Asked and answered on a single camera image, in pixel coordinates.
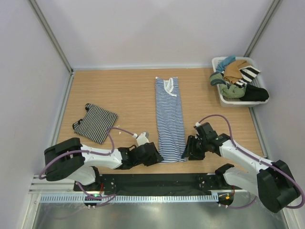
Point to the perforated cable duct strip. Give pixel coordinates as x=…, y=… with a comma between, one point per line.
x=82, y=198

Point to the blue white striped tank top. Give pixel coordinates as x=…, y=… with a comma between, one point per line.
x=169, y=120

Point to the black white striped tank top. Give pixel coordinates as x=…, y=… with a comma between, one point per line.
x=95, y=123

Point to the aluminium corner post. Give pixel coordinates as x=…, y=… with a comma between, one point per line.
x=270, y=13
x=45, y=25

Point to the tan brown garment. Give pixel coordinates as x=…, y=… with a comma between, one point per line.
x=232, y=72

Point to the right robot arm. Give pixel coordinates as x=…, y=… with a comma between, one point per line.
x=254, y=164

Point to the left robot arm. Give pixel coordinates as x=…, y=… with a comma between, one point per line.
x=75, y=161

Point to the right aluminium corner post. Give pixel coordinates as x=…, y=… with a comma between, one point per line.
x=270, y=13

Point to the teal blue garment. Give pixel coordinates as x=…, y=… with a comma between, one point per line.
x=225, y=62

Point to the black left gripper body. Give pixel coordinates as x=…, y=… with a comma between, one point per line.
x=146, y=162

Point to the olive green garment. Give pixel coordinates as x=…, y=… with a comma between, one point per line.
x=227, y=90

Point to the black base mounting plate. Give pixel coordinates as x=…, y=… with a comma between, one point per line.
x=157, y=184

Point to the aluminium front rail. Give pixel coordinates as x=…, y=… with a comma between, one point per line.
x=269, y=182

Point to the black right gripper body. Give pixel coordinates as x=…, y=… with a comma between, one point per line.
x=201, y=147

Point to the wide black white striped garment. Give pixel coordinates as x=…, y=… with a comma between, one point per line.
x=248, y=74

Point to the white plastic laundry basket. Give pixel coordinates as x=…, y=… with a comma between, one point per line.
x=226, y=102

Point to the left aluminium corner post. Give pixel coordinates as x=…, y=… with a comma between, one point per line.
x=45, y=25

